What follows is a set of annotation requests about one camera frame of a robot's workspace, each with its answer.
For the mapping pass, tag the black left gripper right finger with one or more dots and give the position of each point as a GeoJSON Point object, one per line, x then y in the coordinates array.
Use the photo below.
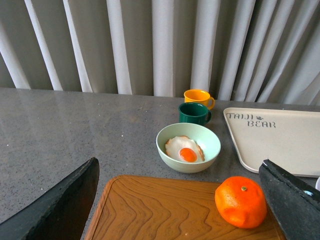
{"type": "Point", "coordinates": [294, 203]}

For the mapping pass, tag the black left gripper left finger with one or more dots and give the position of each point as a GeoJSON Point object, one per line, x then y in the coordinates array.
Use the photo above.
{"type": "Point", "coordinates": [59, 214]}

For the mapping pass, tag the white ribbed plate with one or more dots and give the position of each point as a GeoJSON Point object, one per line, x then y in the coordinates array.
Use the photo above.
{"type": "Point", "coordinates": [317, 184]}

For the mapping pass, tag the orange mandarin fruit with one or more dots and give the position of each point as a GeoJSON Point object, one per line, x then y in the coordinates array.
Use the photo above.
{"type": "Point", "coordinates": [241, 202]}

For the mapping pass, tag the cream bear tray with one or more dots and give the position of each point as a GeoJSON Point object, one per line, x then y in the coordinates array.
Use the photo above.
{"type": "Point", "coordinates": [289, 138]}

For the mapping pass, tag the wooden cutting board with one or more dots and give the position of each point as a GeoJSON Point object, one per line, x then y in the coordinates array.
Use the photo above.
{"type": "Point", "coordinates": [149, 208]}

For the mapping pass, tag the fake fried egg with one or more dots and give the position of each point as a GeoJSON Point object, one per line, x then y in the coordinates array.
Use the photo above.
{"type": "Point", "coordinates": [184, 149]}

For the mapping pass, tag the light green bowl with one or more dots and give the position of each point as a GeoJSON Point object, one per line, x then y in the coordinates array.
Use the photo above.
{"type": "Point", "coordinates": [205, 138]}

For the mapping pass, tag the dark green mug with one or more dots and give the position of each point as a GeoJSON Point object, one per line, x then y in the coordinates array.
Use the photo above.
{"type": "Point", "coordinates": [195, 113]}

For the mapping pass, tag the yellow mug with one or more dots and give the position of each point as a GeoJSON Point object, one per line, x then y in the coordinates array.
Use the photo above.
{"type": "Point", "coordinates": [199, 96]}

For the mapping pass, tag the grey white curtain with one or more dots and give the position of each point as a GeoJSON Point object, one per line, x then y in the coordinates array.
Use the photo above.
{"type": "Point", "coordinates": [265, 51]}

